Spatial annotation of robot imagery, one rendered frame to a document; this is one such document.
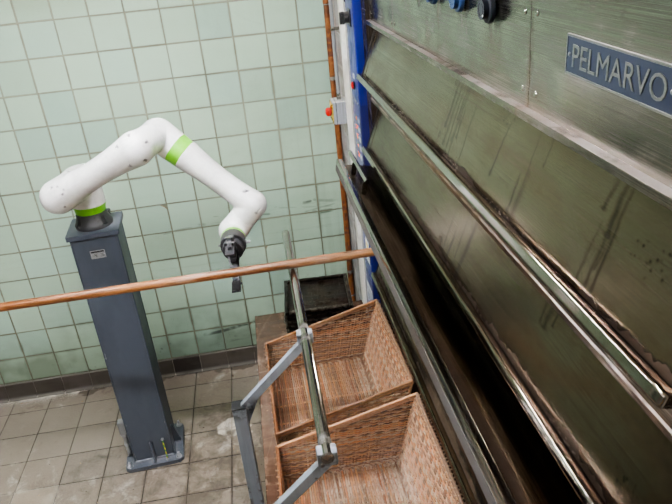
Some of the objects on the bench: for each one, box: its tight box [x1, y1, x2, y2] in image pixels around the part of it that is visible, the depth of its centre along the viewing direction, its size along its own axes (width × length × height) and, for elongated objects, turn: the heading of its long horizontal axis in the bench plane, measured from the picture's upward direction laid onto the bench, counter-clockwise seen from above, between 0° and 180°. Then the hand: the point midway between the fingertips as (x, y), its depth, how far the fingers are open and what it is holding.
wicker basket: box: [274, 392, 466, 504], centre depth 186 cm, size 49×56×28 cm
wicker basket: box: [264, 299, 415, 468], centre depth 239 cm, size 49×56×28 cm
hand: (233, 272), depth 218 cm, fingers open, 13 cm apart
